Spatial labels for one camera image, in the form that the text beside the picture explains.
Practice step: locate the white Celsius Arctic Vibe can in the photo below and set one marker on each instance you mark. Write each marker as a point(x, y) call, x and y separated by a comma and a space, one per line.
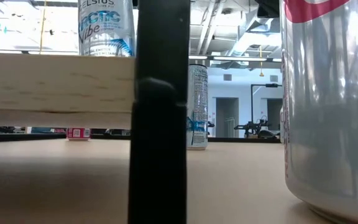
point(104, 31)
point(197, 105)

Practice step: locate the silver Diet Coke can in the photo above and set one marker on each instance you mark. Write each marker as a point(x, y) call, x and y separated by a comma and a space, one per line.
point(331, 109)
point(281, 124)

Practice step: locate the red Coca-Cola can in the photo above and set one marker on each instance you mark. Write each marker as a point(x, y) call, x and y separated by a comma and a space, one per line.
point(78, 133)

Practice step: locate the black background robot arm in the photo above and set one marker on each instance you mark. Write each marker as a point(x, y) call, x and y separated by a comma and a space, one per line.
point(253, 127)

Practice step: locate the light wooden shelf board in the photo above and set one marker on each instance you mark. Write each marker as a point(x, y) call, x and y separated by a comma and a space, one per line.
point(57, 84)

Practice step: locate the long ceiling light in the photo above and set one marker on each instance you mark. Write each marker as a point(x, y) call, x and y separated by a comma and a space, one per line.
point(197, 57)
point(239, 58)

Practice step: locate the black metal stand frame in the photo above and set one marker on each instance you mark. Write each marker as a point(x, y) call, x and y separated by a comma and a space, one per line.
point(252, 102)

